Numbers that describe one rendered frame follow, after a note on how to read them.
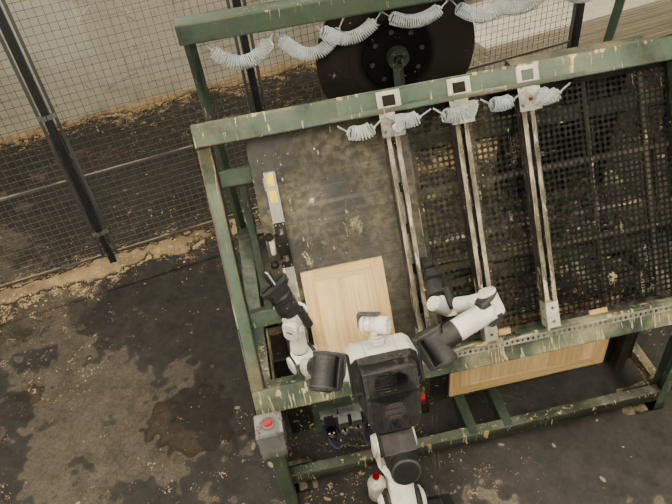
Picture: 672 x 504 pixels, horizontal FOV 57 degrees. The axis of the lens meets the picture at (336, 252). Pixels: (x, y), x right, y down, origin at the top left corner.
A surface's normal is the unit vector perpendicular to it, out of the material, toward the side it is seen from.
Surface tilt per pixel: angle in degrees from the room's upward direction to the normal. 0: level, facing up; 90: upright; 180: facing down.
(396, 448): 22
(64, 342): 0
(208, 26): 90
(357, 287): 59
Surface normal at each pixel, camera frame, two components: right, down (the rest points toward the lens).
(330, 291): 0.11, 0.18
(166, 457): -0.10, -0.74
